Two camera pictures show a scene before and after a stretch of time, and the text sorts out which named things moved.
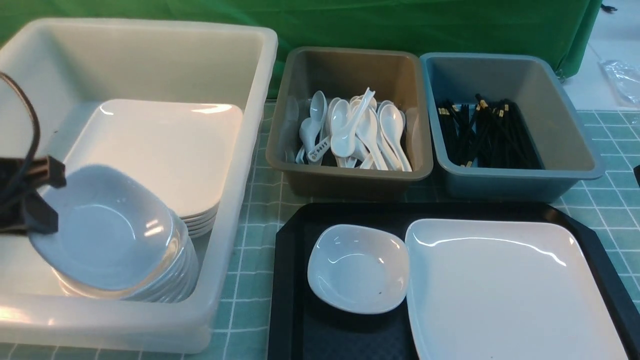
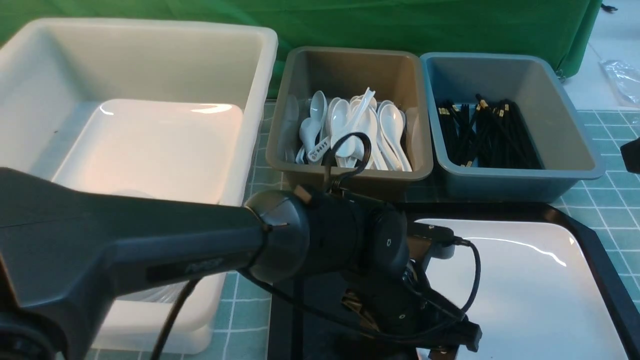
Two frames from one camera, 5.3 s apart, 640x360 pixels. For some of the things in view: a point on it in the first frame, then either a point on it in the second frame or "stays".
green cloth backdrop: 560,28 stays
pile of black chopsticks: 491,135 stays
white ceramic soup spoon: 343,125 stays
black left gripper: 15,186 -> 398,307
